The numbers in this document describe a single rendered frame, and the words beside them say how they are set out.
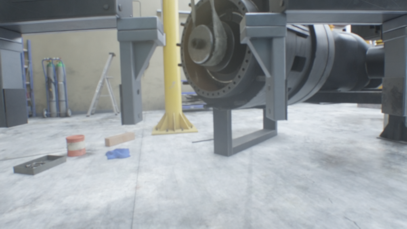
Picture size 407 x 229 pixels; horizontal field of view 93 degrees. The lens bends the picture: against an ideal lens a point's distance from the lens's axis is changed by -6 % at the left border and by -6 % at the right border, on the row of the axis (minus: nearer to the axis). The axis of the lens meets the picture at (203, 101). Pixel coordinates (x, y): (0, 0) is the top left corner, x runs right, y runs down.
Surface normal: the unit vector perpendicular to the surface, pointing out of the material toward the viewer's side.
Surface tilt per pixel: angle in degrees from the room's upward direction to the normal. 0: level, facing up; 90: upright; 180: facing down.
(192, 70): 63
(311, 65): 90
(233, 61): 130
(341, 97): 90
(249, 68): 120
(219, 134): 90
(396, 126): 90
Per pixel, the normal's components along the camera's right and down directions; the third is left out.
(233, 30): 0.45, -0.40
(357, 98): -0.69, 0.07
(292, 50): 0.67, 0.15
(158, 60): 0.25, 0.06
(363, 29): -0.97, 0.04
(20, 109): 1.00, -0.03
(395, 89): -1.00, 0.03
